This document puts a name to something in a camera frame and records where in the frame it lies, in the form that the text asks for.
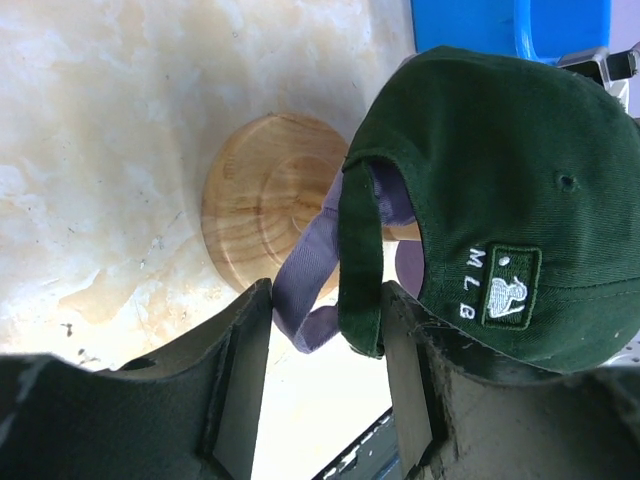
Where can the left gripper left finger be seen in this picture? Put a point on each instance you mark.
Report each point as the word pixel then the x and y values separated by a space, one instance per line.
pixel 188 410

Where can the wooden hat stand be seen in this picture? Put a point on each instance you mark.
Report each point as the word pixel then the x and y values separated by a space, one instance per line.
pixel 267 182

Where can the purple cap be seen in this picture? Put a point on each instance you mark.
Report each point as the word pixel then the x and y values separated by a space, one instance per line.
pixel 315 257

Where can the blue plastic bin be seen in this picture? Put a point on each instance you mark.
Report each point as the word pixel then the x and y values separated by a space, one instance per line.
pixel 538 30

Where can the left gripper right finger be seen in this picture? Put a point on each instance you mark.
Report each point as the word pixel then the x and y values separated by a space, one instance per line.
pixel 463 411

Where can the dark green cap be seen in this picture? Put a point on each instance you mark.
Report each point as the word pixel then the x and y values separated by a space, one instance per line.
pixel 523 180

